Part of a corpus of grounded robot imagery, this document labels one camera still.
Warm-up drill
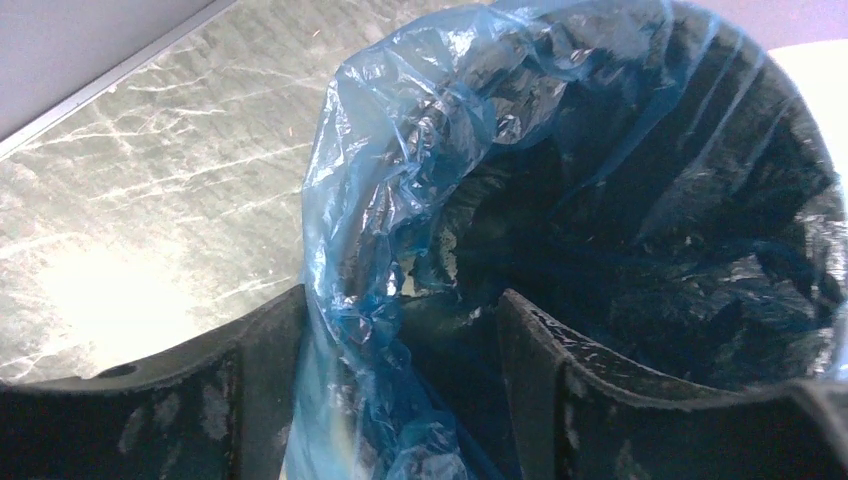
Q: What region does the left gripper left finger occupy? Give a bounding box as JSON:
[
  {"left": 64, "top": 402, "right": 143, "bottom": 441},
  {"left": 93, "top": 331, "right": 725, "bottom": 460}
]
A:
[{"left": 1, "top": 286, "right": 308, "bottom": 479}]

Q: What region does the black bin with blue bag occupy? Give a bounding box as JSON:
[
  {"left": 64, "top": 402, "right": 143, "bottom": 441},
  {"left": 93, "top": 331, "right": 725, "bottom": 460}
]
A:
[{"left": 284, "top": 1, "right": 847, "bottom": 479}]

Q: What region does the cylindrical mini drawer cabinet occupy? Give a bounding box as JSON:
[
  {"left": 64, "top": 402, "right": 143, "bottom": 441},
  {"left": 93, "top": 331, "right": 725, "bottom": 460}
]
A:
[{"left": 769, "top": 39, "right": 847, "bottom": 177}]

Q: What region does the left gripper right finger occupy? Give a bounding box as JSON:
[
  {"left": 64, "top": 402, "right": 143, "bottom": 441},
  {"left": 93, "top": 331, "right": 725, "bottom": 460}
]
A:
[{"left": 497, "top": 290, "right": 847, "bottom": 479}]

